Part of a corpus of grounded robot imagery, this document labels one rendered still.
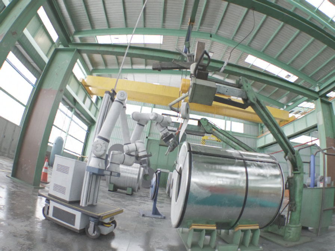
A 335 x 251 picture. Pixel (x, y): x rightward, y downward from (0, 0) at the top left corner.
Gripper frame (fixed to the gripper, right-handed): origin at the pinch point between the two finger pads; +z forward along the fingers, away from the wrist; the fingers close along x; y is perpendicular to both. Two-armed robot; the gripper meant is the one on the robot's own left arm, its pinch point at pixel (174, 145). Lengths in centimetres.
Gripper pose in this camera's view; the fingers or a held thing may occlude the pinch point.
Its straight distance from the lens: 209.4
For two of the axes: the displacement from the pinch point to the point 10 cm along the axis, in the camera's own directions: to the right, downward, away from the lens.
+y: 0.6, -1.2, 9.9
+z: 6.0, 8.0, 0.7
